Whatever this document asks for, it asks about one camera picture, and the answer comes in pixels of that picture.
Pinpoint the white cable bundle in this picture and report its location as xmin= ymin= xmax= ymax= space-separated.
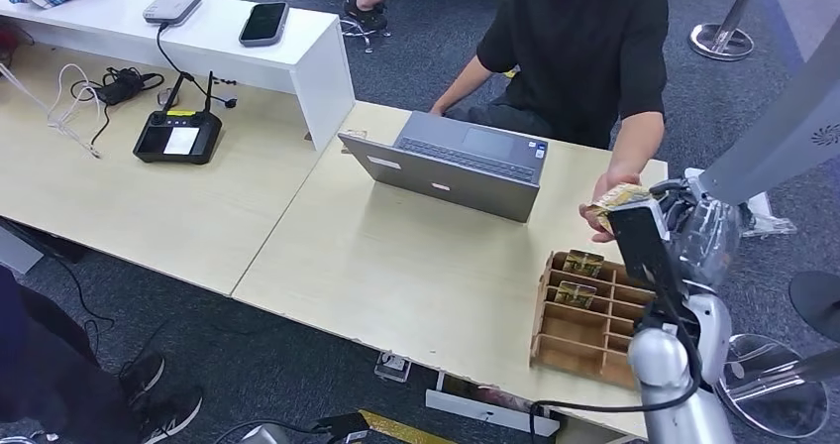
xmin=0 ymin=61 xmax=104 ymax=161

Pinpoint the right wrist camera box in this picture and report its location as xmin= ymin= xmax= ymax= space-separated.
xmin=606 ymin=197 xmax=691 ymax=312

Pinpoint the standing person in dark trousers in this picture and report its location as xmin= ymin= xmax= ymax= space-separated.
xmin=0 ymin=265 xmax=205 ymax=444

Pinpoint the seated person in black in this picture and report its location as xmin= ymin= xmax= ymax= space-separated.
xmin=429 ymin=0 xmax=671 ymax=244

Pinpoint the white bar under desk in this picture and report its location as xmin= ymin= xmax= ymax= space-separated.
xmin=424 ymin=388 xmax=563 ymax=438

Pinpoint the person's left hand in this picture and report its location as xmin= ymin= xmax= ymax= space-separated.
xmin=578 ymin=171 xmax=643 ymax=244

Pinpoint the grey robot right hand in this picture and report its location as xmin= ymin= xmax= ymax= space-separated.
xmin=656 ymin=179 xmax=747 ymax=296

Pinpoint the black remote controller with antennas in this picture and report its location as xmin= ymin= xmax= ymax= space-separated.
xmin=132 ymin=70 xmax=224 ymax=166

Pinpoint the floor power socket box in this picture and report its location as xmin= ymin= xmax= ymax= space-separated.
xmin=372 ymin=351 xmax=414 ymax=386

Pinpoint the chrome chair base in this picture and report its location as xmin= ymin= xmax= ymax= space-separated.
xmin=340 ymin=16 xmax=393 ymax=56

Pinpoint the chrome disc base with post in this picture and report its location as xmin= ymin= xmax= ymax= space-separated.
xmin=713 ymin=332 xmax=840 ymax=440

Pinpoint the wooden slotted card holder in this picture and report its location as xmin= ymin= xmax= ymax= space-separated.
xmin=529 ymin=250 xmax=659 ymax=391

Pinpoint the gold patterned card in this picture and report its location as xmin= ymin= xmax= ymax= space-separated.
xmin=563 ymin=249 xmax=605 ymax=278
xmin=586 ymin=183 xmax=653 ymax=234
xmin=554 ymin=280 xmax=598 ymax=310

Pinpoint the black floor cable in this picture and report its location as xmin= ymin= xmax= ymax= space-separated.
xmin=51 ymin=256 xmax=168 ymax=380

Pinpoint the black box with white label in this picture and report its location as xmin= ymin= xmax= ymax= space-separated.
xmin=309 ymin=412 xmax=371 ymax=444

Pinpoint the grey flat router box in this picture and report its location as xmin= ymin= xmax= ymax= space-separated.
xmin=142 ymin=0 xmax=203 ymax=27

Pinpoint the grey laptop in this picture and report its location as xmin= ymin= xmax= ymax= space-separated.
xmin=338 ymin=110 xmax=550 ymax=224

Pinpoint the black round disc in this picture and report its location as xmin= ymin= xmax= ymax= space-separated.
xmin=787 ymin=270 xmax=840 ymax=345

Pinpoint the grey slanted column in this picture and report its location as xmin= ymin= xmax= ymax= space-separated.
xmin=697 ymin=15 xmax=840 ymax=207

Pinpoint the black power adapter with cable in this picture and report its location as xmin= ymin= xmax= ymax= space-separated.
xmin=69 ymin=66 xmax=166 ymax=148

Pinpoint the grey box under desk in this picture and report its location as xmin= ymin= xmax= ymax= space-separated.
xmin=0 ymin=225 xmax=46 ymax=277

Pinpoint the black router cable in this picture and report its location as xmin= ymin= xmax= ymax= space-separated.
xmin=155 ymin=22 xmax=239 ymax=110

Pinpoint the black smartphone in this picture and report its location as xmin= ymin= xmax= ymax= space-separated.
xmin=238 ymin=1 xmax=290 ymax=49

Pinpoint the chrome stanchion post with base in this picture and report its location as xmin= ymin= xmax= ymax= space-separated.
xmin=687 ymin=0 xmax=775 ymax=62

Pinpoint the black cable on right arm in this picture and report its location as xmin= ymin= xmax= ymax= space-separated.
xmin=528 ymin=296 xmax=704 ymax=444

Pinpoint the clear plastic wrapper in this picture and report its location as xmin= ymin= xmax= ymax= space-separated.
xmin=682 ymin=167 xmax=799 ymax=240

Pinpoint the white desk riser shelf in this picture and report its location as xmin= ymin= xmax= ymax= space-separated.
xmin=0 ymin=0 xmax=357 ymax=153

